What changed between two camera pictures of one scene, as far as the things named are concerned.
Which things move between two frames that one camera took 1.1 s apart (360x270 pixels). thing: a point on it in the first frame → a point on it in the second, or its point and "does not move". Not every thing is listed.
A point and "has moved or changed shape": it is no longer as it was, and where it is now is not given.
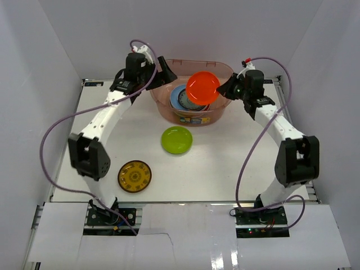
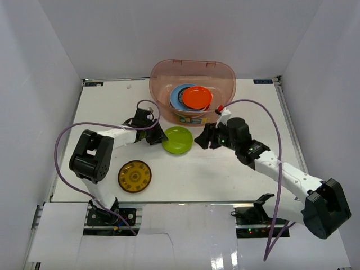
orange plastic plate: [201, 88] has moved or changed shape
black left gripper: [158, 74] → [152, 132]
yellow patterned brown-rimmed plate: [134, 176] does not move
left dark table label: [93, 84] does not move
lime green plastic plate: [176, 139] does not move
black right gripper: [226, 89] → [203, 139]
